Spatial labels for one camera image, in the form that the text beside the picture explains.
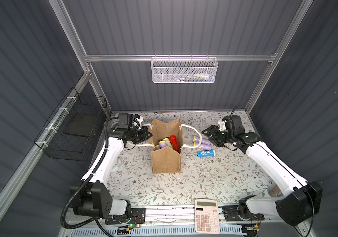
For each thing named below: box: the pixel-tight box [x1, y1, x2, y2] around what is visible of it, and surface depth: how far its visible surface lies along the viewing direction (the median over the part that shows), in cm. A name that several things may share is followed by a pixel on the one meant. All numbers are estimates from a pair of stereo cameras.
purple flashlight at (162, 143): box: [158, 140, 167, 149], surface depth 91 cm
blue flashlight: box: [197, 149, 216, 158], surface depth 95 cm
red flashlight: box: [169, 134, 182, 154], surface depth 96 cm
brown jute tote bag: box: [149, 118, 184, 174], surface depth 86 cm
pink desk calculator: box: [194, 198, 221, 235], surface depth 74 cm
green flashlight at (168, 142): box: [163, 137, 173, 149], surface depth 95 cm
